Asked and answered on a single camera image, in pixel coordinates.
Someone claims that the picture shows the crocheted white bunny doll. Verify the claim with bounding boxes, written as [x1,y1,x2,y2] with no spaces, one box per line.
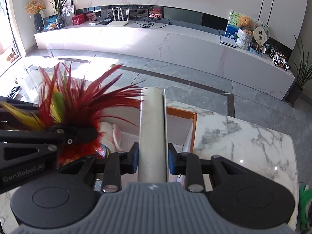
[100,122,122,152]

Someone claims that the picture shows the colourful feather toy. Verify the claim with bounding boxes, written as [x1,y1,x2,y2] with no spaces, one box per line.
[1,62,143,166]

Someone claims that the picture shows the white long box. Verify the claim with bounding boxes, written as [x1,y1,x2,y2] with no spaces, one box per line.
[137,87,169,183]

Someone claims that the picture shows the black remote control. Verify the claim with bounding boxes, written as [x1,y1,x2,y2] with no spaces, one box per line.
[6,85,21,99]

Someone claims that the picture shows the orange cardboard box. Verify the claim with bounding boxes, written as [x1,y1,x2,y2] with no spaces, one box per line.
[103,107,197,153]

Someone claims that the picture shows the red gift box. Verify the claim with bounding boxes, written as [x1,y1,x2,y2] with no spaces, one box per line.
[72,14,85,25]

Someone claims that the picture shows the dark vase dried flowers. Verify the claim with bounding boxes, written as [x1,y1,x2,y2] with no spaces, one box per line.
[25,0,45,32]

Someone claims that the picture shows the glass vase green plant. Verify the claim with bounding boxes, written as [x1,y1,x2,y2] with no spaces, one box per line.
[50,0,68,29]

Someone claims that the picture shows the white tv cabinet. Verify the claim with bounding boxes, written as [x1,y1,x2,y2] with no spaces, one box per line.
[34,22,295,100]

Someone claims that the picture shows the white wifi router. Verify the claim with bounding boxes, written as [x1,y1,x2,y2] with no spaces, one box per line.
[107,7,130,27]

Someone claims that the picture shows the painted picture canvas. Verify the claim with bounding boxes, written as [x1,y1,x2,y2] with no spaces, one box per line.
[224,10,242,41]

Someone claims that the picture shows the teddy bear in pot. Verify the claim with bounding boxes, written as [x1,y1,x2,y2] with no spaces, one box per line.
[236,15,253,50]

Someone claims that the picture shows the potted green plant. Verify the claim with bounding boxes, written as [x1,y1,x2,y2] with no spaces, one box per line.
[285,36,312,107]

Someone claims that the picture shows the round paper fan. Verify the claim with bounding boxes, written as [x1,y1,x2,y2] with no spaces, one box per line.
[253,21,270,52]

